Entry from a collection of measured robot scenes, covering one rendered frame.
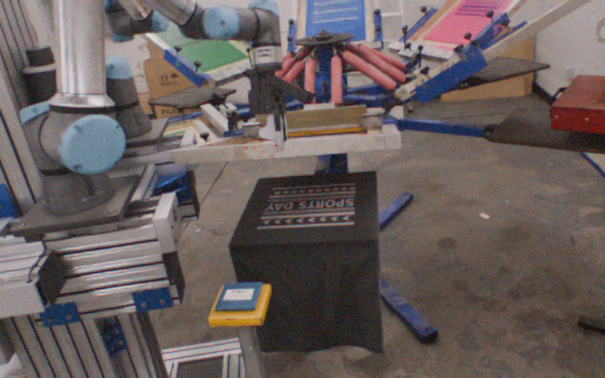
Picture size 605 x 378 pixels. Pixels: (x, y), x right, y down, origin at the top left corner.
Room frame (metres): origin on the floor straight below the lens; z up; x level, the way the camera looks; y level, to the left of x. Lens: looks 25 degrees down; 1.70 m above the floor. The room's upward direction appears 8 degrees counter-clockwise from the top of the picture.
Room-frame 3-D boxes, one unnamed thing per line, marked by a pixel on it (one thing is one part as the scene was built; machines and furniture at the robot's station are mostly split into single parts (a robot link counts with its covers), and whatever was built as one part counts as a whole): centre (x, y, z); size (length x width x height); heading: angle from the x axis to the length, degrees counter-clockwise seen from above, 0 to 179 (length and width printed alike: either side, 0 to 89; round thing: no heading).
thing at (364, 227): (1.48, -0.01, 0.95); 0.48 x 0.44 x 0.01; 170
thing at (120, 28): (1.83, 0.54, 1.55); 0.11 x 0.08 x 0.11; 68
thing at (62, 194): (1.05, 0.50, 1.31); 0.15 x 0.15 x 0.10
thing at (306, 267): (1.26, 0.03, 0.74); 0.45 x 0.03 x 0.43; 80
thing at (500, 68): (2.82, -0.83, 0.91); 1.34 x 0.40 x 0.08; 110
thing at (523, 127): (2.15, -0.72, 0.91); 1.34 x 0.40 x 0.08; 50
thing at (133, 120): (1.54, 0.53, 1.31); 0.15 x 0.15 x 0.10
